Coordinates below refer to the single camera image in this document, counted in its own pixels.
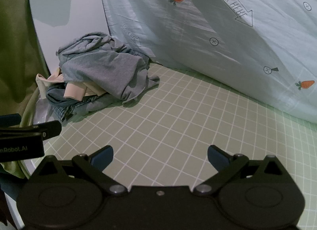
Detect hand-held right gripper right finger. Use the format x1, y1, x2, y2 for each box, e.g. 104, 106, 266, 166
193, 145, 285, 197

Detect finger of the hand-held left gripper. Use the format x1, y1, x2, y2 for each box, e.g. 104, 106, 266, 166
25, 121, 61, 140
0, 113, 21, 128

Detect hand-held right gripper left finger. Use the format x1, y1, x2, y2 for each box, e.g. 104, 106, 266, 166
37, 145, 129, 197

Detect grey shirt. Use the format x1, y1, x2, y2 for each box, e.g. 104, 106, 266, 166
56, 32, 160, 105

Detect blue plaid garment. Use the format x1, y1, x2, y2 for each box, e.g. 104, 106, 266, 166
52, 96, 97, 122

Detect pale pink garment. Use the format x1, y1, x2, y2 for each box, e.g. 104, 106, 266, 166
36, 68, 99, 102

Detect dark blue garment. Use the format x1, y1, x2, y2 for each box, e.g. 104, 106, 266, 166
46, 85, 111, 121

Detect green checked bed sheet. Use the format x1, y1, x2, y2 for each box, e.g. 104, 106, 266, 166
45, 61, 317, 228

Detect green curtain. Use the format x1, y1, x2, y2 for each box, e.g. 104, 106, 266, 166
0, 0, 51, 178

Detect white bed board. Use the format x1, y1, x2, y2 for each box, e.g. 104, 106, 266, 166
27, 0, 111, 77

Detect carrot print quilt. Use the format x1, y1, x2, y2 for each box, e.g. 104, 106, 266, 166
96, 0, 317, 121

